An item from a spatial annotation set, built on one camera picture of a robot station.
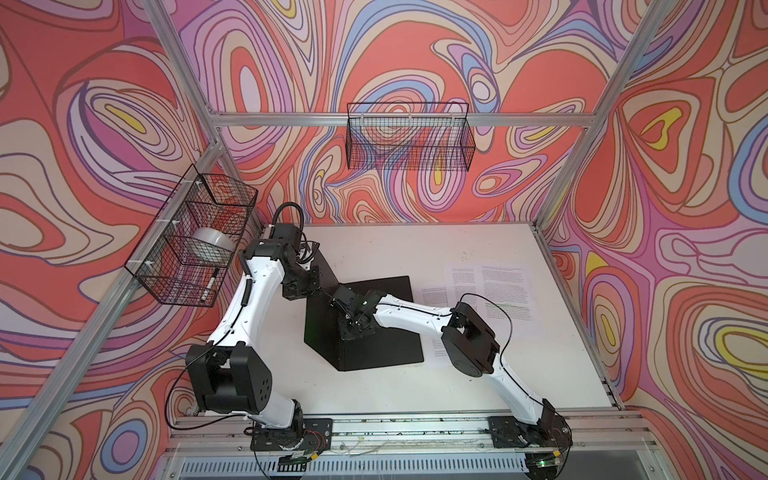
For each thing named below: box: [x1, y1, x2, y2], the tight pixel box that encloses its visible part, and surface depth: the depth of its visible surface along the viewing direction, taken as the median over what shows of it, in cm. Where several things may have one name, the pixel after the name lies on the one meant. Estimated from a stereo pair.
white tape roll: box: [191, 227, 236, 252], surface depth 75 cm
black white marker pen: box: [201, 268, 219, 302], surface depth 74 cm
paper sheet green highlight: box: [476, 264, 539, 329], surface depth 103 cm
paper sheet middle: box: [443, 266, 486, 319], surface depth 104 cm
